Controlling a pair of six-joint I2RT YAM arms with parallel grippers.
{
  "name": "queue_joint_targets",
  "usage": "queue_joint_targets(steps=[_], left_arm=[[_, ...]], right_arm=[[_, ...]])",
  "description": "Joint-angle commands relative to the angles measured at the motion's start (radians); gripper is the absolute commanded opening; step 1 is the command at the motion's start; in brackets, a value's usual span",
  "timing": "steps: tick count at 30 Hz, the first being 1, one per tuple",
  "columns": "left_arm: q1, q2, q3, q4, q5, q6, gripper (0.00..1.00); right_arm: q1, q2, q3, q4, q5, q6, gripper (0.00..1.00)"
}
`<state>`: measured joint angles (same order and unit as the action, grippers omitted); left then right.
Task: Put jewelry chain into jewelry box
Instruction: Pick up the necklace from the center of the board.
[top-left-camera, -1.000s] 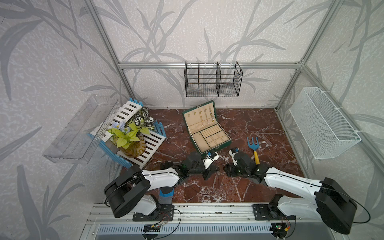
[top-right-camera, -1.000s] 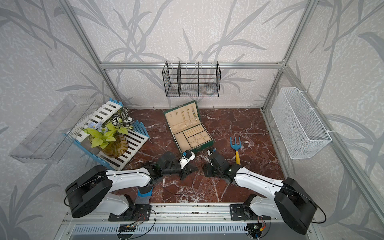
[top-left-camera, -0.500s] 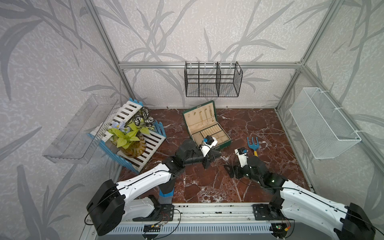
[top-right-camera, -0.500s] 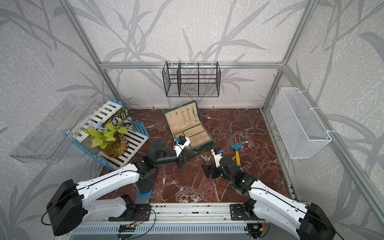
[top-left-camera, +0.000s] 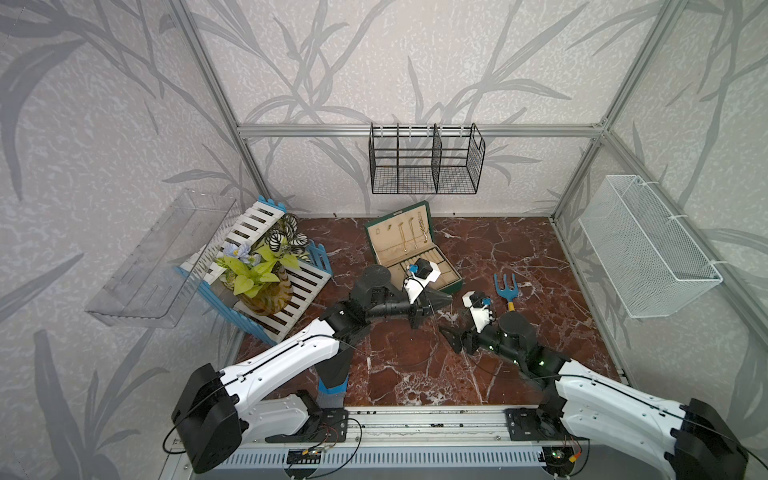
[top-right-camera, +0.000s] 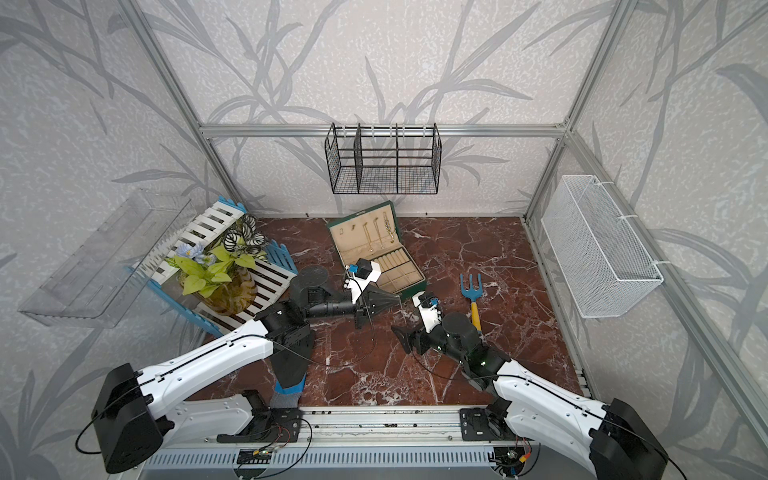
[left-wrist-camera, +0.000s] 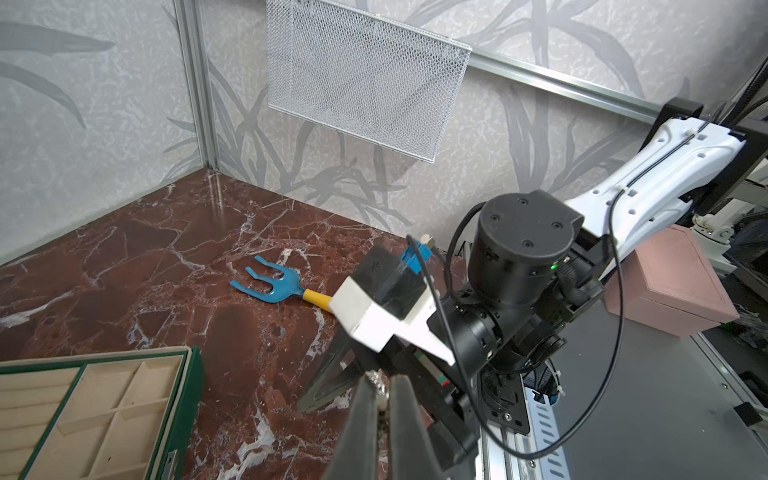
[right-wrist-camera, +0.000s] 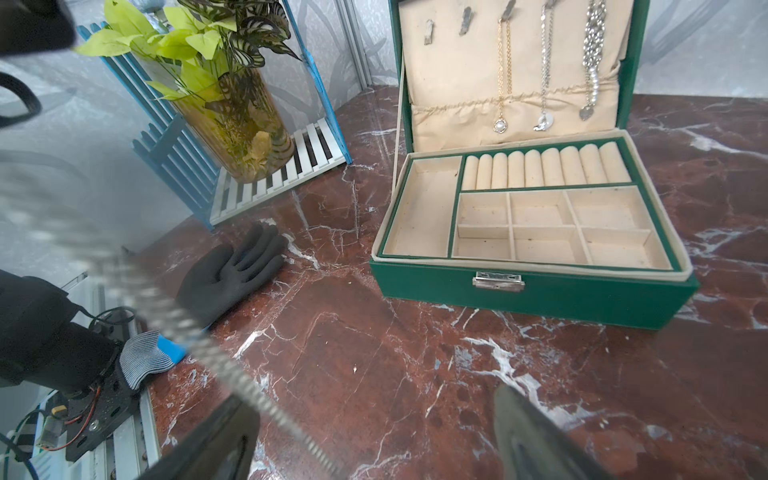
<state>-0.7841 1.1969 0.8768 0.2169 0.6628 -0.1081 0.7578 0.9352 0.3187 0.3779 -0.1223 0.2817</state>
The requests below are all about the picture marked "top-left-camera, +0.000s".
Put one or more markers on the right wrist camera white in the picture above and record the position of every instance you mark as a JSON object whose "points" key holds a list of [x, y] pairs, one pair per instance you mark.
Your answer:
{"points": [[479, 305]]}

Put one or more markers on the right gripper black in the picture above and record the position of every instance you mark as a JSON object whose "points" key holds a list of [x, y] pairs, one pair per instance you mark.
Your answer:
{"points": [[460, 335]]}

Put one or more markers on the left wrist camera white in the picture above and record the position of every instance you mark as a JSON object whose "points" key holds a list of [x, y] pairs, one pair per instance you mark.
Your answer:
{"points": [[418, 277]]}

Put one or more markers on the blue garden fork yellow handle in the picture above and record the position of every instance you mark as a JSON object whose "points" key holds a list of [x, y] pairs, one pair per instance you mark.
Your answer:
{"points": [[507, 288]]}

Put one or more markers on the green jewelry box beige lining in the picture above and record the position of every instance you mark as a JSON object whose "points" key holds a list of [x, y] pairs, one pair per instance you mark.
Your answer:
{"points": [[400, 239]]}

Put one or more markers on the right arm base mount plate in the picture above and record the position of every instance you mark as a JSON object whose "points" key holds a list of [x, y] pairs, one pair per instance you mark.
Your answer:
{"points": [[540, 425]]}

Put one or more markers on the white blue slatted fence stand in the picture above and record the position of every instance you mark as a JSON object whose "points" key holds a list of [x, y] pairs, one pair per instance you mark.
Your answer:
{"points": [[307, 280]]}

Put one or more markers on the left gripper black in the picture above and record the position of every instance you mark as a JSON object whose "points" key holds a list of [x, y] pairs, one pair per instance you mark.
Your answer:
{"points": [[418, 310]]}

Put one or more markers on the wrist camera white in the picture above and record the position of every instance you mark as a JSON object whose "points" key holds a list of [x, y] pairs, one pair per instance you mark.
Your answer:
{"points": [[479, 305], [418, 277]]}

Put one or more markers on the white mesh wall basket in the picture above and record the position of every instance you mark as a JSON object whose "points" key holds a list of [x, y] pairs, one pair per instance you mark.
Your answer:
{"points": [[653, 263]]}

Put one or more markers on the black wire wall basket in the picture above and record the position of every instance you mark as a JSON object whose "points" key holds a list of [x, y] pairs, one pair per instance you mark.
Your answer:
{"points": [[429, 160]]}

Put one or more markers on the green plant in amber vase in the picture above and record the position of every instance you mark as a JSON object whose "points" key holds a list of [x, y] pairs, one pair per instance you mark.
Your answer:
{"points": [[257, 273]]}

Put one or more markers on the clear acrylic wall shelf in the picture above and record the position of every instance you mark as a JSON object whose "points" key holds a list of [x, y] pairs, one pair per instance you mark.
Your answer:
{"points": [[153, 287]]}

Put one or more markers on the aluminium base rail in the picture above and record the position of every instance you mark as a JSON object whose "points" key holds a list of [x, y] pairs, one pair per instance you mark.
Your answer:
{"points": [[474, 442]]}

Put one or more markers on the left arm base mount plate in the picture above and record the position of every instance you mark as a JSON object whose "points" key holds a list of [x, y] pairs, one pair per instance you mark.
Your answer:
{"points": [[322, 424]]}

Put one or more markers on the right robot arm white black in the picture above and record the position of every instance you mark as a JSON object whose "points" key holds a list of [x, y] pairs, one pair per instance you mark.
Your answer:
{"points": [[683, 441]]}

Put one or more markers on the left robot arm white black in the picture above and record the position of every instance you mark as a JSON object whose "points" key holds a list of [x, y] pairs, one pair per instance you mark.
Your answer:
{"points": [[218, 410]]}

